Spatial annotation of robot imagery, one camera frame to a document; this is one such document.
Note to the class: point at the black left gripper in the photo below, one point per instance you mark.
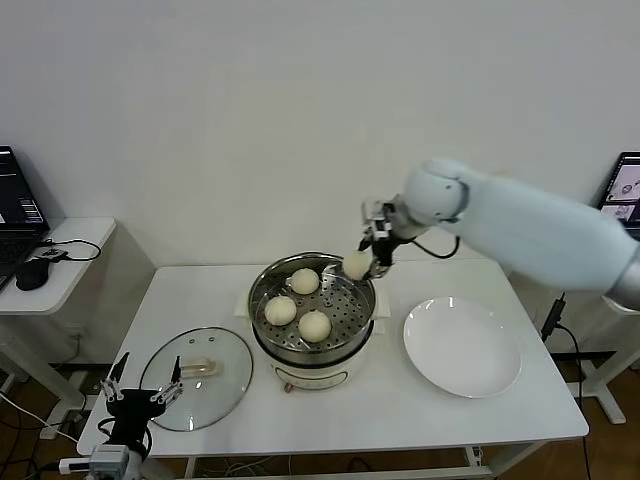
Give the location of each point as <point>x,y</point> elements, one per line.
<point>134,406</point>

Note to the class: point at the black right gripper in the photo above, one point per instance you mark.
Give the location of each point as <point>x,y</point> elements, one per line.
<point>384,247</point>

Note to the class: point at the white steamed baozi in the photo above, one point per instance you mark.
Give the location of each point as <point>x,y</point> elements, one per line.
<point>280,311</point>
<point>305,281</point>
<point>315,326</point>
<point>357,265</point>

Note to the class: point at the round glass lid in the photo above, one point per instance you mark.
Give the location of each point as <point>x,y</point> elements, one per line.
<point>225,360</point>

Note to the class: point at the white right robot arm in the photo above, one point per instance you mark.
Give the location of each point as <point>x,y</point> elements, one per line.
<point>525,225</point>

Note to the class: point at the perforated steel steamer basket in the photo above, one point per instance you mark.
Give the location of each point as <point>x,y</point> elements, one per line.
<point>350,315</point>

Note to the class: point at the round white plate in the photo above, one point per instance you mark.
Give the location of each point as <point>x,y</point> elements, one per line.
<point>460,350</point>

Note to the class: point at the cream electric cooker pot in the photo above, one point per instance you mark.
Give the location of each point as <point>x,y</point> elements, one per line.
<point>310,375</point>

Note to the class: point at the white side desk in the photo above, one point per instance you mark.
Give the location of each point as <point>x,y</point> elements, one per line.
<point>602,385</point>
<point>75,240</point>

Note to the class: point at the black computer mouse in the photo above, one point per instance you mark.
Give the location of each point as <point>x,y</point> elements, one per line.
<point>32,275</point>

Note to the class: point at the black open laptop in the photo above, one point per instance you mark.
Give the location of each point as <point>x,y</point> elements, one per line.
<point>15,200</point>

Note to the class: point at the dark grey open laptop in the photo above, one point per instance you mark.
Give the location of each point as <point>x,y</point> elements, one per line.
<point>625,185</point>

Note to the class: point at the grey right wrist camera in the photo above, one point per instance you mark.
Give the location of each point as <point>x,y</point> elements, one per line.
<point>376,215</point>

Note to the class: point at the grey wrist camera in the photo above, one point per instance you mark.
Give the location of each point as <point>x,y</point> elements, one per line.
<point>376,215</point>
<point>107,460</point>

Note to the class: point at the white wall socket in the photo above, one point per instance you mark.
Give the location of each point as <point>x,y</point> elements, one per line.
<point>75,334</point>

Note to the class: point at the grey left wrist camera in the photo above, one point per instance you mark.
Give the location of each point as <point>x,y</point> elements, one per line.
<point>107,460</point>

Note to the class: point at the white table frame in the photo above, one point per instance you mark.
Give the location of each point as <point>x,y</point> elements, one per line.
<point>350,474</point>

